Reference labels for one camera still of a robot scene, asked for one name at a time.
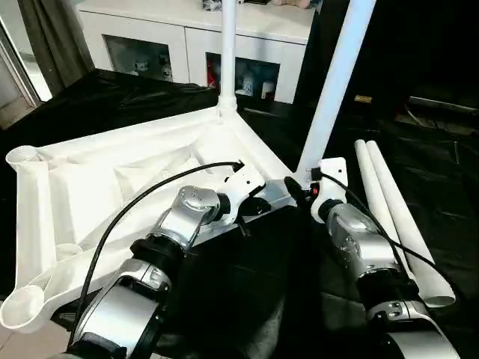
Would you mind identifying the white plastic table leg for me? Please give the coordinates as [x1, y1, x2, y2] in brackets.
[216, 0, 240, 124]
[365, 140, 457, 308]
[291, 0, 377, 188]
[353, 138, 418, 280]

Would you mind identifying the white plastic table top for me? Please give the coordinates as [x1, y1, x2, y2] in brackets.
[0, 106, 300, 334]

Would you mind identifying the black mat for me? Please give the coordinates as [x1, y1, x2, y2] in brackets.
[0, 69, 479, 359]

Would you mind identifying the red bottle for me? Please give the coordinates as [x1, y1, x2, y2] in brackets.
[208, 59, 220, 88]

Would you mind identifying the dark metal pole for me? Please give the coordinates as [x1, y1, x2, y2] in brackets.
[407, 96, 479, 114]

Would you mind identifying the white glass-door cabinet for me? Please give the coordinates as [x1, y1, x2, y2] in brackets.
[76, 0, 317, 105]

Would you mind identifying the grey curtain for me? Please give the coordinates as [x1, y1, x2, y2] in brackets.
[16, 0, 94, 94]

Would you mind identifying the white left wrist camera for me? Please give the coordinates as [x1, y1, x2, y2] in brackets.
[220, 160, 266, 227]

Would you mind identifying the black right camera cable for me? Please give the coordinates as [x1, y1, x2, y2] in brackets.
[308, 166, 457, 297]

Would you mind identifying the black camera cable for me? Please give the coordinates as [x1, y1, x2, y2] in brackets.
[308, 166, 457, 297]
[67, 160, 246, 352]

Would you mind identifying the black left camera cable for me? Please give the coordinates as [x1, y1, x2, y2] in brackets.
[67, 160, 246, 352]

